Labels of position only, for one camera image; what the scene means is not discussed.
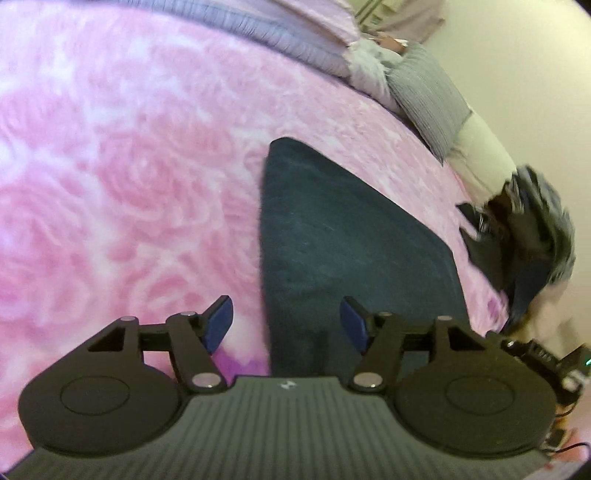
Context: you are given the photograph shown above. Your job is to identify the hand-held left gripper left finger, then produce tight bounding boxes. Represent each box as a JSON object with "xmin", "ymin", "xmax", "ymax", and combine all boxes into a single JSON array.
[{"xmin": 85, "ymin": 295, "xmax": 232, "ymax": 393}]

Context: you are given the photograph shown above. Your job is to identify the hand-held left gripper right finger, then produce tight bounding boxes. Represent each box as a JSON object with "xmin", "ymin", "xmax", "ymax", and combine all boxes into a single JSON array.
[{"xmin": 339, "ymin": 296, "xmax": 490, "ymax": 393}]

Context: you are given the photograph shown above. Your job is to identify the black pants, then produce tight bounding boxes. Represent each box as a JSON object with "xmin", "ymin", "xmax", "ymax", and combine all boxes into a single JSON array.
[{"xmin": 257, "ymin": 137, "xmax": 468, "ymax": 377}]

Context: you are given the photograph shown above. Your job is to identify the dark blue jeans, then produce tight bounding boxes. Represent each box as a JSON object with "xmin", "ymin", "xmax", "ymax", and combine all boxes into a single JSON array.
[{"xmin": 500, "ymin": 257, "xmax": 556, "ymax": 334}]

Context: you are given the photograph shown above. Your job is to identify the pink rose print blanket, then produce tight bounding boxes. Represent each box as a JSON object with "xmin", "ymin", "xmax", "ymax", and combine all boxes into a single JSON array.
[{"xmin": 0, "ymin": 0, "xmax": 509, "ymax": 468}]

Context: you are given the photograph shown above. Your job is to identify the cream pillow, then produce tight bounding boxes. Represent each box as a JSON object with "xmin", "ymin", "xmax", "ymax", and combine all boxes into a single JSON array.
[{"xmin": 445, "ymin": 110, "xmax": 519, "ymax": 200}]

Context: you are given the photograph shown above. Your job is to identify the grey plaid pillow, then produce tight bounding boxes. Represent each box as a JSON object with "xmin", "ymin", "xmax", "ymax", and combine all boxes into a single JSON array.
[{"xmin": 385, "ymin": 42, "xmax": 473, "ymax": 167}]

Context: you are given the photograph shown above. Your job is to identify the lilac striped duvet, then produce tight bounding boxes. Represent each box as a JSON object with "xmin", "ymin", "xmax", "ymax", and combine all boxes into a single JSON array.
[{"xmin": 156, "ymin": 0, "xmax": 366, "ymax": 80}]

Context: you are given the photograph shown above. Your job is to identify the pink fleece blanket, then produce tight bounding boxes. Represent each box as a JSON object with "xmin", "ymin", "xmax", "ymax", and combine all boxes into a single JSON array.
[{"xmin": 271, "ymin": 0, "xmax": 362, "ymax": 48}]

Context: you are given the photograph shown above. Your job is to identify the pink hanging towel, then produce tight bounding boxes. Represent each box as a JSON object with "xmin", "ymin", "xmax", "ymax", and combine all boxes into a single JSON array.
[{"xmin": 382, "ymin": 0, "xmax": 447, "ymax": 45}]

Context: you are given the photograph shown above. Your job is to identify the white shelf rack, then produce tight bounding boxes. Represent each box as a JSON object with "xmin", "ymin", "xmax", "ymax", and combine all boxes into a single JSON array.
[{"xmin": 353, "ymin": 0, "xmax": 394, "ymax": 31}]

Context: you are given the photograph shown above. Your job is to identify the black cable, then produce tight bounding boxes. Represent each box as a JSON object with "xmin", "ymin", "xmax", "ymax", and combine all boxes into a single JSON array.
[{"xmin": 540, "ymin": 440, "xmax": 591, "ymax": 457}]

